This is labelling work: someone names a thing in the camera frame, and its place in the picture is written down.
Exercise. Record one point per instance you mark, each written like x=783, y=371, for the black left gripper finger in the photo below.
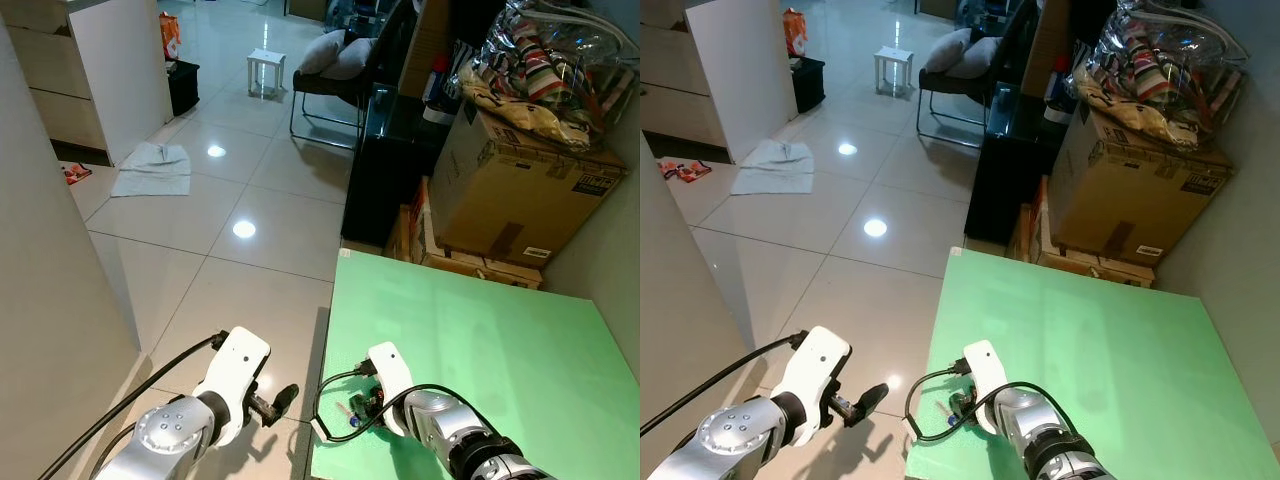
x=874, y=398
x=286, y=398

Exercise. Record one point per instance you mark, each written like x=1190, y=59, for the silver key bunch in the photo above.
x=348, y=409
x=942, y=408

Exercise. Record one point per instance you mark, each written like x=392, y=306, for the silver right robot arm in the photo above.
x=1030, y=420
x=440, y=425

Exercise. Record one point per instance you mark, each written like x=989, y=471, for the light green board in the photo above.
x=480, y=360
x=1100, y=350

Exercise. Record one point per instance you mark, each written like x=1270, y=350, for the flat brown cardboard box stack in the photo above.
x=1060, y=260
x=440, y=255

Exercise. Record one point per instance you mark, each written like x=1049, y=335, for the black cabinet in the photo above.
x=1005, y=170
x=385, y=170

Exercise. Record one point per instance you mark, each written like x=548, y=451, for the white floor cloth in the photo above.
x=772, y=167
x=152, y=170

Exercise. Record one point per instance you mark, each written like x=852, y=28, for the large brown cardboard box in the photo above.
x=520, y=190
x=1130, y=190

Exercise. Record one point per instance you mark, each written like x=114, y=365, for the red and white packet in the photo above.
x=685, y=170
x=75, y=172

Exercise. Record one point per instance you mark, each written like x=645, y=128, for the black bin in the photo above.
x=808, y=82
x=183, y=85

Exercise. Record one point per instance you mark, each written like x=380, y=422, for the small white stool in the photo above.
x=266, y=62
x=893, y=60

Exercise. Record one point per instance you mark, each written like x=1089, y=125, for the grey cushion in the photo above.
x=945, y=48
x=355, y=62
x=322, y=50
x=980, y=57

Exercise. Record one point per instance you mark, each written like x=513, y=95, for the white cabinet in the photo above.
x=120, y=70
x=740, y=70

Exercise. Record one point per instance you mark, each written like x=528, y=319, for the light wooden drawer unit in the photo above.
x=45, y=80
x=670, y=90

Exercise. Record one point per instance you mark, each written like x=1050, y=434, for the brown wooden panel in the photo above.
x=1045, y=35
x=430, y=35

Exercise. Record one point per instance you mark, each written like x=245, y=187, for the clear plastic bag of textiles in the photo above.
x=545, y=70
x=1165, y=70

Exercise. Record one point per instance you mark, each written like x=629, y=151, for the orange bag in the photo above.
x=168, y=35
x=795, y=30

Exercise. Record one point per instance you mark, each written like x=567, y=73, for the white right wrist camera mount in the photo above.
x=390, y=372
x=985, y=370

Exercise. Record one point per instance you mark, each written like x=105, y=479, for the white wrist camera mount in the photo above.
x=390, y=372
x=985, y=370
x=820, y=370
x=240, y=365

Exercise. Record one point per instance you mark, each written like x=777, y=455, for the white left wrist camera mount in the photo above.
x=240, y=365
x=820, y=370

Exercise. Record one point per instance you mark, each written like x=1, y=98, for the black metal frame chair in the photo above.
x=325, y=90
x=945, y=85

